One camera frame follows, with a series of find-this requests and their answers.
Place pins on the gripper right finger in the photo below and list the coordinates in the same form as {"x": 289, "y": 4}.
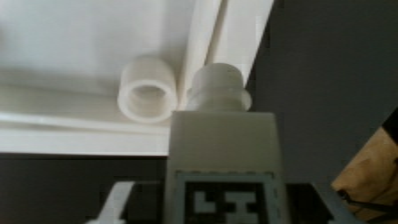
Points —
{"x": 333, "y": 202}

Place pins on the white U-shaped obstacle frame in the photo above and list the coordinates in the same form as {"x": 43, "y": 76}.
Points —
{"x": 82, "y": 141}

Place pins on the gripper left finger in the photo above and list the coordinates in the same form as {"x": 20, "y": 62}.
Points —
{"x": 111, "y": 213}

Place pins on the white square table top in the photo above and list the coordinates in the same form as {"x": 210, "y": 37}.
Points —
{"x": 107, "y": 66}

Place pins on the white table leg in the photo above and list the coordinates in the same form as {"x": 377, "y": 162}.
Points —
{"x": 225, "y": 185}

